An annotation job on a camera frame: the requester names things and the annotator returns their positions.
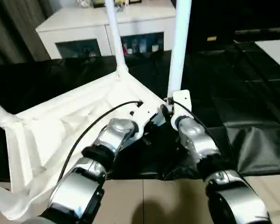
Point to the white plastic table top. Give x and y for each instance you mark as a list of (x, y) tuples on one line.
[(60, 116)]

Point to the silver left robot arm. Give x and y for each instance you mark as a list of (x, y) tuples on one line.
[(114, 133)]

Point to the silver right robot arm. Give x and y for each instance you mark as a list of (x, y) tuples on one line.
[(200, 140)]

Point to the black work mat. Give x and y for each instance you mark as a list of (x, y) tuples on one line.
[(224, 93)]

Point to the small white cup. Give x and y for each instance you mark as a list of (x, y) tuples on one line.
[(155, 48)]

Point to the tall white bottle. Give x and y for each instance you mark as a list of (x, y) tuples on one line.
[(142, 46)]

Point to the small tan box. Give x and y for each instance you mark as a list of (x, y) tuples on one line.
[(212, 38)]

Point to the dark clutter on cabinet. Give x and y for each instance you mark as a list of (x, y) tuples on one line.
[(120, 5)]

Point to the white sideboard cabinet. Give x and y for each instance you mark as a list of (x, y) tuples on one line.
[(79, 25)]

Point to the dark long bar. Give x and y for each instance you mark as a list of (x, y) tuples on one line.
[(261, 32)]

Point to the grey curtain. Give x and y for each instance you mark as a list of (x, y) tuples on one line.
[(14, 28)]

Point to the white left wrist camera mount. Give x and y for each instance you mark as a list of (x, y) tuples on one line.
[(142, 114)]

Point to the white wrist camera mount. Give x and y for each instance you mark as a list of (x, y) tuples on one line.
[(182, 98), (142, 114)]

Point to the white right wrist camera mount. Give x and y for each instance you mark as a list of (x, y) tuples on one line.
[(182, 98)]

